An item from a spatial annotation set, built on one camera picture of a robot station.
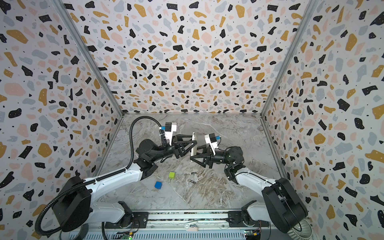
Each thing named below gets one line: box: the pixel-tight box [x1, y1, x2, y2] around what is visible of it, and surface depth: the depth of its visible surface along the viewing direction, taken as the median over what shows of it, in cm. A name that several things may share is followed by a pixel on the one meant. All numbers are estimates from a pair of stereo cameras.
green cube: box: [168, 172, 176, 179], surface depth 89 cm
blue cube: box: [154, 181, 163, 190], surface depth 87 cm
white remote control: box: [191, 132, 197, 157], surface depth 64 cm
